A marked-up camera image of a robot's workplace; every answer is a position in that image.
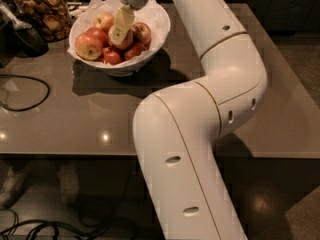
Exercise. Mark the glass jar of dried chips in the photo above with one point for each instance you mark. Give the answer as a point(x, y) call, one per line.
point(50, 17)

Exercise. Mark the back red-yellow apple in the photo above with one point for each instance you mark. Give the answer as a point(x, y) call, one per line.
point(104, 21)

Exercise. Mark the yellow-red apple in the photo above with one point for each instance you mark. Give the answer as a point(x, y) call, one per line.
point(121, 45)

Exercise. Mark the white shoe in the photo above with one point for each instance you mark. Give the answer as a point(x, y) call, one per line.
point(13, 186)
point(69, 183)

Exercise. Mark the red-yellow apple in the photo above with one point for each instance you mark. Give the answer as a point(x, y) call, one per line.
point(141, 32)
point(104, 21)
point(88, 47)

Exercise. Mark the right red-yellow apple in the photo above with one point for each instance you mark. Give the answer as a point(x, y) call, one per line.
point(141, 32)

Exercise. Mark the dark red left apple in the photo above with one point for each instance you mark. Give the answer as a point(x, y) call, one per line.
point(99, 34)

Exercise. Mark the white paper bowl liner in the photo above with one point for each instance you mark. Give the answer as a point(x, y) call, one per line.
point(155, 15)

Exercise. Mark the front left red-yellow apple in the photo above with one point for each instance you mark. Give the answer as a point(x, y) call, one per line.
point(88, 47)

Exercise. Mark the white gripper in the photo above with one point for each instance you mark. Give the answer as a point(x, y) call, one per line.
point(124, 19)

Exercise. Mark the black round appliance with scoop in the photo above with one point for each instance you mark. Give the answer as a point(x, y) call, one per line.
point(29, 41)

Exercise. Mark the white ceramic bowl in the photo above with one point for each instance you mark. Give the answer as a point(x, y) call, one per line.
point(133, 64)

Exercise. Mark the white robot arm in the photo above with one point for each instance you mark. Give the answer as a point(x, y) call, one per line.
point(175, 129)

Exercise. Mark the left white shoe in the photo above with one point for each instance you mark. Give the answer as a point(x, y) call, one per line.
point(13, 186)

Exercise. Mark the front right red apple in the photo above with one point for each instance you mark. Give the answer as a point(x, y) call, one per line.
point(135, 50)

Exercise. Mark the right white shoe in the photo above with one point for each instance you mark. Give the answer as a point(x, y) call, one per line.
point(69, 183)

